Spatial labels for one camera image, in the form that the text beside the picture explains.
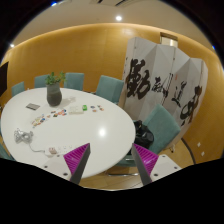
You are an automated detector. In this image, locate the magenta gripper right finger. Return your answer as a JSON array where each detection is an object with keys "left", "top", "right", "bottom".
[{"left": 131, "top": 143, "right": 159, "bottom": 185}]

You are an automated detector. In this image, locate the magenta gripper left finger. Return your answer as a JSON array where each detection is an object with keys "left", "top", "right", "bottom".
[{"left": 64, "top": 143, "right": 91, "bottom": 184}]

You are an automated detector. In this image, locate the white charger plug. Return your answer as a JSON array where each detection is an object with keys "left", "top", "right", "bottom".
[{"left": 49, "top": 148, "right": 57, "bottom": 154}]

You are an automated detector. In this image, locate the white power strip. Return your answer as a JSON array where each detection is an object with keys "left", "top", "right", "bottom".
[{"left": 45, "top": 145, "right": 73, "bottom": 156}]

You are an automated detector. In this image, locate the black bag on chair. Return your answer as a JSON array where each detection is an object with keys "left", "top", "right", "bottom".
[{"left": 134, "top": 120, "right": 154, "bottom": 148}]

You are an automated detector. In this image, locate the teal chair near right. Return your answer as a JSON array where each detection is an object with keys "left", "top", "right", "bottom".
[{"left": 116, "top": 104, "right": 182, "bottom": 168}]

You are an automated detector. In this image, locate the teal chair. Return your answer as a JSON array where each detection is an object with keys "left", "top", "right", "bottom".
[
  {"left": 11, "top": 82, "right": 25, "bottom": 96},
  {"left": 64, "top": 72, "right": 84, "bottom": 91},
  {"left": 96, "top": 75, "right": 124, "bottom": 104},
  {"left": 116, "top": 104, "right": 182, "bottom": 168},
  {"left": 34, "top": 75, "right": 47, "bottom": 88}
]

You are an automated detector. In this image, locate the white flat box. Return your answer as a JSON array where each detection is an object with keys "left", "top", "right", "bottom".
[{"left": 68, "top": 106, "right": 83, "bottom": 115}]

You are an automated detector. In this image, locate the white oval table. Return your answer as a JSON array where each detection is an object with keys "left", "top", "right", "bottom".
[{"left": 1, "top": 88, "right": 135, "bottom": 178}]

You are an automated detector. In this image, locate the grey plant pot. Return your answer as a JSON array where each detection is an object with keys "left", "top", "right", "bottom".
[{"left": 47, "top": 83, "right": 62, "bottom": 106}]

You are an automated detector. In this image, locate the teal chair far right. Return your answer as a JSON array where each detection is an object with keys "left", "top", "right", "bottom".
[{"left": 96, "top": 75, "right": 124, "bottom": 104}]

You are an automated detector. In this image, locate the teal chair far middle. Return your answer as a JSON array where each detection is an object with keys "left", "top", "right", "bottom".
[{"left": 64, "top": 72, "right": 84, "bottom": 91}]

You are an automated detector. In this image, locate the green potted plant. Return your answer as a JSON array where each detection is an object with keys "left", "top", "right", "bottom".
[{"left": 45, "top": 72, "right": 66, "bottom": 85}]

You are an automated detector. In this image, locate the teal chair far left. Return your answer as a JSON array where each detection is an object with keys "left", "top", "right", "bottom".
[{"left": 34, "top": 75, "right": 47, "bottom": 88}]

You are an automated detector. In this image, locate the white calligraphy folding screen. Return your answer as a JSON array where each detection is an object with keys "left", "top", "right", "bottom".
[{"left": 118, "top": 36, "right": 209, "bottom": 148}]

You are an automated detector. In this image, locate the teal chair leftmost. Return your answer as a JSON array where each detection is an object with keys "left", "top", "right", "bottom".
[{"left": 11, "top": 82, "right": 25, "bottom": 96}]

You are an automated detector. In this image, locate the white charger cable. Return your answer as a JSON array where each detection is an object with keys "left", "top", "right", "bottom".
[{"left": 27, "top": 140, "right": 50, "bottom": 155}]

